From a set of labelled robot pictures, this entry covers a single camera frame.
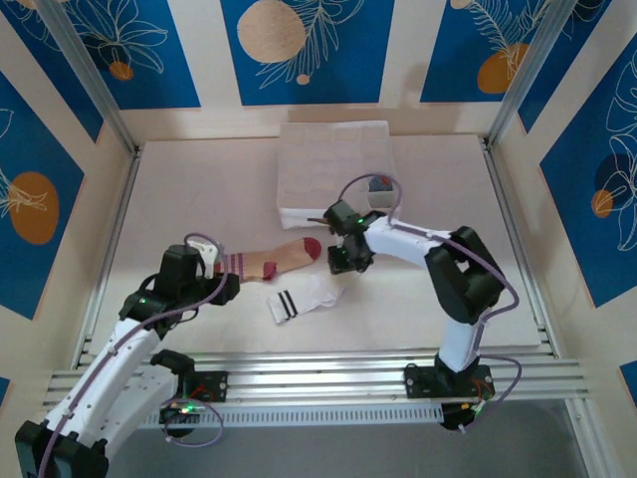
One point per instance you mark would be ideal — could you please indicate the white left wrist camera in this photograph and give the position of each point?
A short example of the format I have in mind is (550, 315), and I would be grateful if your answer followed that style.
(208, 251)

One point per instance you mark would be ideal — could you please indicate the beige sock with maroon toe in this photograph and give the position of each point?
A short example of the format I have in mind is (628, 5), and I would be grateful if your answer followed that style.
(283, 259)

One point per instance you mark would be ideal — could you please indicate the aluminium frame post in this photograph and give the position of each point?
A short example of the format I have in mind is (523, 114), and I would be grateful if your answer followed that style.
(85, 65)
(530, 65)

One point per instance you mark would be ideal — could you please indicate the grey sock with green toe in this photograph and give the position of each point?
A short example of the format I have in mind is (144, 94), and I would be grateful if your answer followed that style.
(382, 185)

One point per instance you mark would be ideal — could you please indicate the black controller box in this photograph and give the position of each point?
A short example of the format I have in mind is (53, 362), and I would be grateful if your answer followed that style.
(176, 415)
(453, 415)

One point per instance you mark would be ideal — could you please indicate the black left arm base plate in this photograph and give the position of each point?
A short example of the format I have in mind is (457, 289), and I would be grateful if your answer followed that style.
(219, 383)

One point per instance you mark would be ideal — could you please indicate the white fabric organizer box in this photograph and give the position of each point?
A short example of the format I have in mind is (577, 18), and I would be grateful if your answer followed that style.
(323, 164)

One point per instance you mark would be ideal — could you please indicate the aluminium side rail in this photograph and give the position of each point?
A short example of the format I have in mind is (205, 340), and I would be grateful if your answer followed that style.
(505, 199)
(123, 199)

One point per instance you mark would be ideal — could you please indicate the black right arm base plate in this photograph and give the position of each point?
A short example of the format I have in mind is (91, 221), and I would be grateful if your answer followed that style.
(415, 383)

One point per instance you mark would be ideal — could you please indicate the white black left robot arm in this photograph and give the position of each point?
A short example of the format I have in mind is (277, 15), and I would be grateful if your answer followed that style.
(114, 368)

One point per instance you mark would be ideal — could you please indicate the white sock with black stripes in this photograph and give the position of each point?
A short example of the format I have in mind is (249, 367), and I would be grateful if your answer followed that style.
(308, 299)

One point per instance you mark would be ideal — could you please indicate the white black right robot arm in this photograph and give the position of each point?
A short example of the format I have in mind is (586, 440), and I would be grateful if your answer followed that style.
(408, 244)

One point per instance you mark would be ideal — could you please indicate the aluminium mounting rail beam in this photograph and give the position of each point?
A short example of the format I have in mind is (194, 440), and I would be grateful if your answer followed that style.
(318, 381)

